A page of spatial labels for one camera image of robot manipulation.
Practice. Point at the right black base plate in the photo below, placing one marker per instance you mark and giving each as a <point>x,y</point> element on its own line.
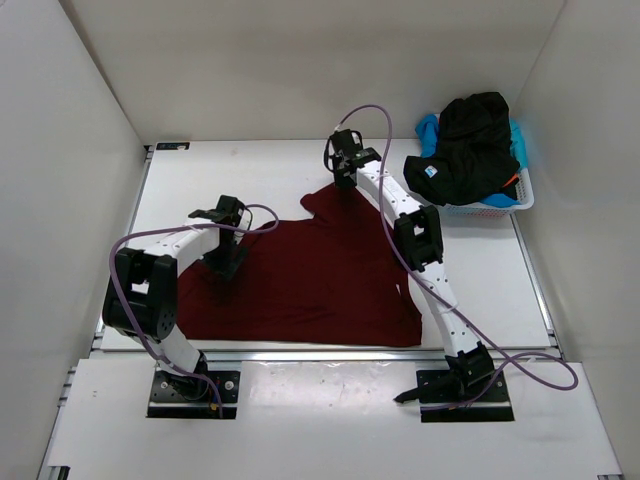
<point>443,399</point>

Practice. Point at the black t shirt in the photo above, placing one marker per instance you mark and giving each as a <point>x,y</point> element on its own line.
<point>472,159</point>

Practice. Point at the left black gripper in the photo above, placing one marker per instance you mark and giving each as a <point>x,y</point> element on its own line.
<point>226,266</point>

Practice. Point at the black label sticker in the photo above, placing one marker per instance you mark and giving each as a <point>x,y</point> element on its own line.
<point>172,146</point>

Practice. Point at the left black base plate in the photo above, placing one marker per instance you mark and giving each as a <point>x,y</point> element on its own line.
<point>176,397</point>

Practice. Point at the blue t shirt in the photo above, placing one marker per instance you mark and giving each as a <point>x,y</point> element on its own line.
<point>427,131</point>

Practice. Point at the dark red t shirt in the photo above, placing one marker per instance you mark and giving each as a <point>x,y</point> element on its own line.
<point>329,279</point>

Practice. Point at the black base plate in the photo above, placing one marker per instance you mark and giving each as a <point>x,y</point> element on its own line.
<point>176,397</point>
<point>443,399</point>

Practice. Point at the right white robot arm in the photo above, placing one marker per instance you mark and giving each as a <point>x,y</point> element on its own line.
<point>415,234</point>

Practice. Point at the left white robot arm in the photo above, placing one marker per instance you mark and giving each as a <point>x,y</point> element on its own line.
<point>142,296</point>

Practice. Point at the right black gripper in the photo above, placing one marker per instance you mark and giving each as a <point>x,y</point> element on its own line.
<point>342,182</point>

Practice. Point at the white plastic laundry basket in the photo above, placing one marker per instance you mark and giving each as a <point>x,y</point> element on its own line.
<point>525,200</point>

